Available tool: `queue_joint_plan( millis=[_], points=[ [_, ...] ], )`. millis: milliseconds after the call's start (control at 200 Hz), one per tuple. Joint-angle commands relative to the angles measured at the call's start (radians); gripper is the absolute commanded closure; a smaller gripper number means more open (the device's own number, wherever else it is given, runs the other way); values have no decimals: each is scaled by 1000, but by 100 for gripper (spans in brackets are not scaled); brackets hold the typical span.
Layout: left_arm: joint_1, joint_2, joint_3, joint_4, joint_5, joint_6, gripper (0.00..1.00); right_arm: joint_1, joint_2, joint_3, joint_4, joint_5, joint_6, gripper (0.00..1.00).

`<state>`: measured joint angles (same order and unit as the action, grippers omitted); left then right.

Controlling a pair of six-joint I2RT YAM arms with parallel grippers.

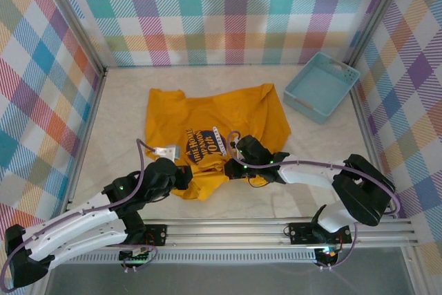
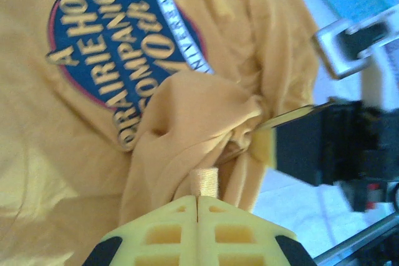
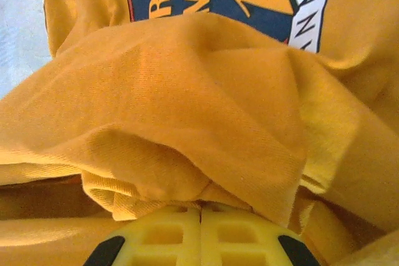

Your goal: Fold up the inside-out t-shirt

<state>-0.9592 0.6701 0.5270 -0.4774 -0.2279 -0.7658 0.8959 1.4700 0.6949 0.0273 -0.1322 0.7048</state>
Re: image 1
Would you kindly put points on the yellow printed t-shirt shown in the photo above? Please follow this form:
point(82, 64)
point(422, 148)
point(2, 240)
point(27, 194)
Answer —
point(224, 112)

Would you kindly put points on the light blue plastic basket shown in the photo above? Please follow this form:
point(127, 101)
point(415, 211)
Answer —
point(317, 87)

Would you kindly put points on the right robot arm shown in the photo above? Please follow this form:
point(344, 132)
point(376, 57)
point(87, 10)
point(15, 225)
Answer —
point(307, 174)

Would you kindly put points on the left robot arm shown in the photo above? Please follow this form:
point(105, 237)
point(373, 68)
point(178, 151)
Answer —
point(79, 239)

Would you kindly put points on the green controller circuit board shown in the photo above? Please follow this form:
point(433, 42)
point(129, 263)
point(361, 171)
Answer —
point(138, 257)
point(326, 253)

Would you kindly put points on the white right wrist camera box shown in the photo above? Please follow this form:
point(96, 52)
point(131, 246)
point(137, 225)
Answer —
point(238, 143)

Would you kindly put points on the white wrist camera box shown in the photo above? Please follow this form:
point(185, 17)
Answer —
point(169, 151)
point(238, 143)

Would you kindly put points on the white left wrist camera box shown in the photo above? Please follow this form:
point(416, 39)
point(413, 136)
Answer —
point(169, 151)

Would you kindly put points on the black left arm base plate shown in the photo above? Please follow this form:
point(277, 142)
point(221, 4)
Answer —
point(159, 233)

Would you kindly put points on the aluminium mounting rail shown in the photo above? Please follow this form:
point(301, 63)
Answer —
point(224, 233)

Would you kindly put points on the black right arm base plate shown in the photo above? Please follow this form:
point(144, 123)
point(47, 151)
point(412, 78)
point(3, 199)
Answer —
point(300, 234)

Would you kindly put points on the aluminium table side rail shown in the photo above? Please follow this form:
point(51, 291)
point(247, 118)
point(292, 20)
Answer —
point(368, 136)
point(98, 91)

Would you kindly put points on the aluminium frame post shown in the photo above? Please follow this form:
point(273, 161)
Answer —
point(75, 20)
point(375, 15)

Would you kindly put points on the aluminium frame leg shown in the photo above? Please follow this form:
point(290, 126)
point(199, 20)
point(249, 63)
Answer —
point(416, 274)

